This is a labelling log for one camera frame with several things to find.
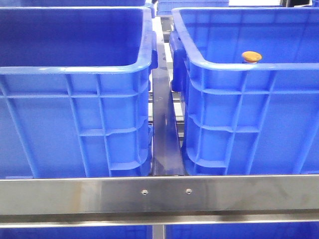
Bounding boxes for yellow mushroom push button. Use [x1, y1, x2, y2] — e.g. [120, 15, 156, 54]
[242, 51, 263, 64]

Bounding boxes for steel centre divider bar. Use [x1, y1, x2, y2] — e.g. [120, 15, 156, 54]
[152, 17, 185, 176]

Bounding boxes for large blue plastic crate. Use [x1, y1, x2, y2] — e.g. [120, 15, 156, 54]
[170, 7, 319, 175]

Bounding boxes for left blue plastic crate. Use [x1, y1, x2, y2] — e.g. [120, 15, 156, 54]
[0, 7, 157, 179]

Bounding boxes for distant tall blue crate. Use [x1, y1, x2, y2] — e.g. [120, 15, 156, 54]
[157, 0, 229, 16]

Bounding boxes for blue crate far left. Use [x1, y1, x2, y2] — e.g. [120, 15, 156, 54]
[0, 0, 155, 18]

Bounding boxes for lower left blue crate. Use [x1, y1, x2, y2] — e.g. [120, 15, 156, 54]
[0, 226, 152, 239]

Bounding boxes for lower right blue crate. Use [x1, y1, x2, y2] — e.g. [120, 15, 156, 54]
[166, 222, 319, 239]

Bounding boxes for steel front shelf rail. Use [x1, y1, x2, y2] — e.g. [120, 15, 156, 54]
[0, 175, 319, 228]

